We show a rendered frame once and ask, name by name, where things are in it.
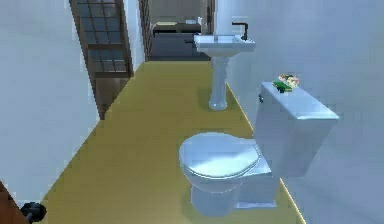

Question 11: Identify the white toilet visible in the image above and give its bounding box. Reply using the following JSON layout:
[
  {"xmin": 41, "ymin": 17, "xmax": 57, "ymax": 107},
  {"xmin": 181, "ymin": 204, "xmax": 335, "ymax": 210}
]
[{"xmin": 178, "ymin": 81, "xmax": 341, "ymax": 218}]

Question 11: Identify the dark bed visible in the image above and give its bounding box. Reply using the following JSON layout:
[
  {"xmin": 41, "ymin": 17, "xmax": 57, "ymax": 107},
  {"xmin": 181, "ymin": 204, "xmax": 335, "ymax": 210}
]
[{"xmin": 151, "ymin": 21, "xmax": 203, "ymax": 58}]

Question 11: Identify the black sink faucet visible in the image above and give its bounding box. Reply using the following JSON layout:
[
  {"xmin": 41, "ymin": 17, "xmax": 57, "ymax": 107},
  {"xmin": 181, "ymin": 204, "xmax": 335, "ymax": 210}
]
[{"xmin": 231, "ymin": 21, "xmax": 249, "ymax": 42}]

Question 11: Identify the small green house plant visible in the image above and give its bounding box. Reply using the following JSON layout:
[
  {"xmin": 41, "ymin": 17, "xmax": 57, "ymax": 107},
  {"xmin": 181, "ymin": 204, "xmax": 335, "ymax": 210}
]
[{"xmin": 272, "ymin": 73, "xmax": 301, "ymax": 94}]

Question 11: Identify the brown glass-paned door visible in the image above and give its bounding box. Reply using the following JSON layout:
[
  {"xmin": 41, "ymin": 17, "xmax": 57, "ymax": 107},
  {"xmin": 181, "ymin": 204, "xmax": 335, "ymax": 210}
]
[{"xmin": 68, "ymin": 0, "xmax": 135, "ymax": 121}]

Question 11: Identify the brown wooden door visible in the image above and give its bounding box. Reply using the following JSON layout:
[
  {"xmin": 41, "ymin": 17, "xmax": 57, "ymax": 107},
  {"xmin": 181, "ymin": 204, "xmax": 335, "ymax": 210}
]
[{"xmin": 0, "ymin": 180, "xmax": 30, "ymax": 224}]

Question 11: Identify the white pedestal sink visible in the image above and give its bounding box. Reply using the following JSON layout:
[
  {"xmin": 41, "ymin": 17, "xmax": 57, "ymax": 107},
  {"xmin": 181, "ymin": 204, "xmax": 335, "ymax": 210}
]
[{"xmin": 193, "ymin": 33, "xmax": 257, "ymax": 111}]

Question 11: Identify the brown door frame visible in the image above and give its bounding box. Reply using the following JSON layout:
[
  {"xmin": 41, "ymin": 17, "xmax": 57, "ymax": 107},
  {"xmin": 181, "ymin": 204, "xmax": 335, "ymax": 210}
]
[{"xmin": 138, "ymin": 0, "xmax": 154, "ymax": 62}]

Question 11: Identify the black door handle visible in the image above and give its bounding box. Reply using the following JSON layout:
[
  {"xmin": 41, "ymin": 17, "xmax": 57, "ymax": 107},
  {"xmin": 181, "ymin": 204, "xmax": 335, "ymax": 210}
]
[{"xmin": 20, "ymin": 201, "xmax": 48, "ymax": 224}]

